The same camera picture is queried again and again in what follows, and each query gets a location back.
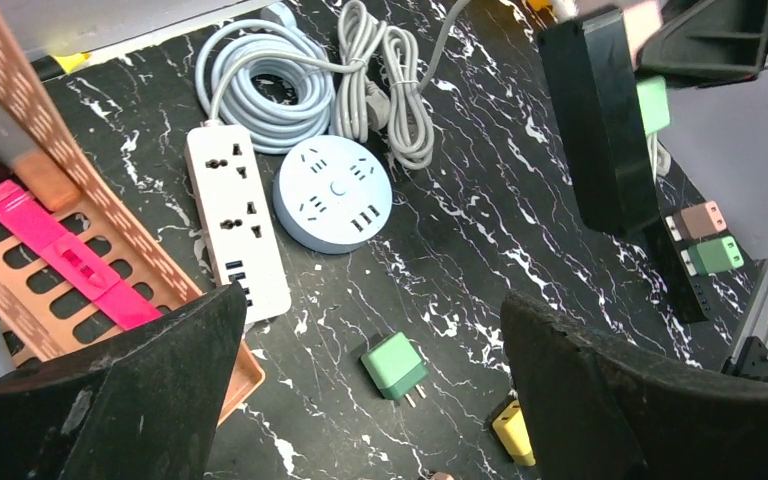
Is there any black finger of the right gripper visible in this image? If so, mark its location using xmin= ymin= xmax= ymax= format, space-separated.
xmin=637 ymin=0 xmax=768 ymax=87

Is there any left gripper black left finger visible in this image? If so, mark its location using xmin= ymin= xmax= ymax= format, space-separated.
xmin=0 ymin=285 xmax=247 ymax=479

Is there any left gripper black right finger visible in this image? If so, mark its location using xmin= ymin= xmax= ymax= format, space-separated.
xmin=500 ymin=291 xmax=768 ymax=479

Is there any yellow plug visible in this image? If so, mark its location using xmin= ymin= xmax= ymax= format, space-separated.
xmin=491 ymin=400 xmax=537 ymax=467

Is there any pink plug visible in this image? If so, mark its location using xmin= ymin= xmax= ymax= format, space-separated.
xmin=623 ymin=0 xmax=662 ymax=68
xmin=429 ymin=471 xmax=455 ymax=480

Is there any white power strip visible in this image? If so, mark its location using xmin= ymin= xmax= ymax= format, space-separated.
xmin=185 ymin=125 xmax=291 ymax=326

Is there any green plug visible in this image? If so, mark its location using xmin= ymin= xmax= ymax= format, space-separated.
xmin=636 ymin=76 xmax=671 ymax=136
xmin=360 ymin=332 xmax=429 ymax=408

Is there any round blue power socket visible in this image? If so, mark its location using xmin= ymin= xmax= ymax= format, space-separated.
xmin=272 ymin=135 xmax=393 ymax=255

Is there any pink plug on black strip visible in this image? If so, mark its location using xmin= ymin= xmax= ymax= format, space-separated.
xmin=623 ymin=0 xmax=662 ymax=68

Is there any green plug on black strip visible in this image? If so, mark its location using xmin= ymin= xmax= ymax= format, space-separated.
xmin=636 ymin=76 xmax=671 ymax=136

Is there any pink utility knife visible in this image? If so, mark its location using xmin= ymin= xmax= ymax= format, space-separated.
xmin=0 ymin=180 xmax=161 ymax=330

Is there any black power strip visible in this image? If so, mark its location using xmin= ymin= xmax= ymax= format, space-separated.
xmin=643 ymin=201 xmax=744 ymax=324
xmin=538 ymin=5 xmax=659 ymax=237

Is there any pink file organizer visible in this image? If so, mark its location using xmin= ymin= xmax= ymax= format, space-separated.
xmin=0 ymin=0 xmax=267 ymax=429

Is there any right side black power strip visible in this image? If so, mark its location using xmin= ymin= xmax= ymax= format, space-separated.
xmin=643 ymin=201 xmax=744 ymax=324

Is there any orange highlighter pen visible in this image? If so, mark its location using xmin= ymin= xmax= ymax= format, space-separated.
xmin=0 ymin=104 xmax=81 ymax=212

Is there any grey cable bundle with plug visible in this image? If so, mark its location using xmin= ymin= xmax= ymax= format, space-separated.
xmin=330 ymin=0 xmax=437 ymax=172

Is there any coiled grey cable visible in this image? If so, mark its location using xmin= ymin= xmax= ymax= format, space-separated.
xmin=194 ymin=3 xmax=338 ymax=157

